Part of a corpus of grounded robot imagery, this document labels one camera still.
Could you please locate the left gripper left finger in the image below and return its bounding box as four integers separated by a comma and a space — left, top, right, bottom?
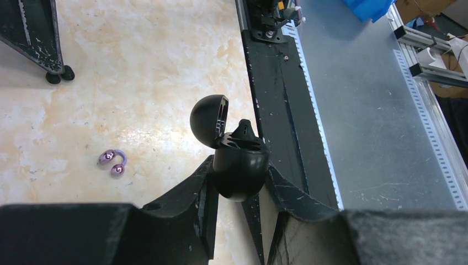
1, 156, 219, 264

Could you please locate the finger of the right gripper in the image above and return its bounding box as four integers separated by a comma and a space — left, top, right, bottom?
1, 0, 65, 75

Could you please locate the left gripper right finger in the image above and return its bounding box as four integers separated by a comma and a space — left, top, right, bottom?
242, 166, 467, 264

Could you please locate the black earbud charging case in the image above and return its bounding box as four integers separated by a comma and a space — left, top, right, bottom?
190, 94, 270, 202

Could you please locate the purple earbud lower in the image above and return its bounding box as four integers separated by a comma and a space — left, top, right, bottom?
97, 149, 128, 179

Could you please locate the blue plastic bin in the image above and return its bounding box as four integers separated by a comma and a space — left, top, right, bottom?
343, 0, 396, 23

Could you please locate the cardboard box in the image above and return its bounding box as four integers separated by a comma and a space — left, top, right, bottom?
395, 0, 457, 25

